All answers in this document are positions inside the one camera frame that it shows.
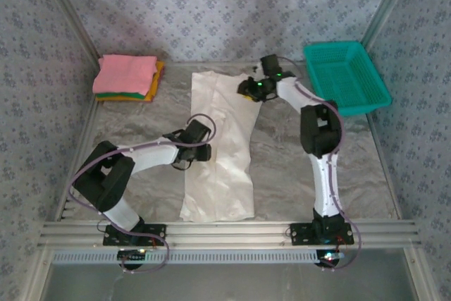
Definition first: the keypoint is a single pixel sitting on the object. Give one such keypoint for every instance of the white t-shirt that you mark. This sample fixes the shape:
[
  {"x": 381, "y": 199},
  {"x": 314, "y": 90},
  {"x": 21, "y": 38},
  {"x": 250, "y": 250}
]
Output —
[{"x": 225, "y": 160}]

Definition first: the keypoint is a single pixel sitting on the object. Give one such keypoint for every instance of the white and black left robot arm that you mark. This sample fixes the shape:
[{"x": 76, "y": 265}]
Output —
[{"x": 155, "y": 153}]

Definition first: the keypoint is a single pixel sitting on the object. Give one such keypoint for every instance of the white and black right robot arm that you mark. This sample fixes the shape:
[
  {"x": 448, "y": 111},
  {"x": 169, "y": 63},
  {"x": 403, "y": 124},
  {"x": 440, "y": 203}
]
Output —
[{"x": 326, "y": 181}]

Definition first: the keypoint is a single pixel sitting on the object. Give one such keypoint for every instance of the stack of folded cloths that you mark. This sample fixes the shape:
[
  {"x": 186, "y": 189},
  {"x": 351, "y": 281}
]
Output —
[{"x": 155, "y": 84}]

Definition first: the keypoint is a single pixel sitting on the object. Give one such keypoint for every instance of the teal plastic basket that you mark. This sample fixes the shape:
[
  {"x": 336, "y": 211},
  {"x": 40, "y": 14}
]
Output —
[{"x": 347, "y": 75}]

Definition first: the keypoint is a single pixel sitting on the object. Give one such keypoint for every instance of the green folded t-shirt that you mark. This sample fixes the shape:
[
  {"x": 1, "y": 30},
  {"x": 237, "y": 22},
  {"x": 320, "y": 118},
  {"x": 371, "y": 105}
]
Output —
[{"x": 120, "y": 95}]

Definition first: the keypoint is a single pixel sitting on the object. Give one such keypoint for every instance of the pink folded t-shirt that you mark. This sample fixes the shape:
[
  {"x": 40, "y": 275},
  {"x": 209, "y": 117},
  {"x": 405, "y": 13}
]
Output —
[{"x": 123, "y": 73}]

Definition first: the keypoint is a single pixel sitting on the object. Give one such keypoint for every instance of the black controller board with LED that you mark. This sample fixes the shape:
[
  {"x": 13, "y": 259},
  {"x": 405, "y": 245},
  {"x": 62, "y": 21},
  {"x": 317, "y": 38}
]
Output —
[
  {"x": 132, "y": 257},
  {"x": 329, "y": 258}
]

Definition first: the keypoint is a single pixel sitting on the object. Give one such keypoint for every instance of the aluminium mounting rail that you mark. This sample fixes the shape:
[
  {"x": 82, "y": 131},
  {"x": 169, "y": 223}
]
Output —
[{"x": 225, "y": 232}]

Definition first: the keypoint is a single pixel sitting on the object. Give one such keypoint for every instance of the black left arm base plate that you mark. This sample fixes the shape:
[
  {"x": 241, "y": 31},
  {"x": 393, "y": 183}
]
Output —
[{"x": 153, "y": 231}]

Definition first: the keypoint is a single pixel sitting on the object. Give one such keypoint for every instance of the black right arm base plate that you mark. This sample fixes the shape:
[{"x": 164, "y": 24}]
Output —
[{"x": 301, "y": 234}]

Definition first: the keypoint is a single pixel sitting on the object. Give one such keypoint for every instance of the aluminium frame post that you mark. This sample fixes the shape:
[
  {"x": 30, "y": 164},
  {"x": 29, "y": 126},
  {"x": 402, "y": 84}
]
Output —
[
  {"x": 67, "y": 8},
  {"x": 385, "y": 5}
]

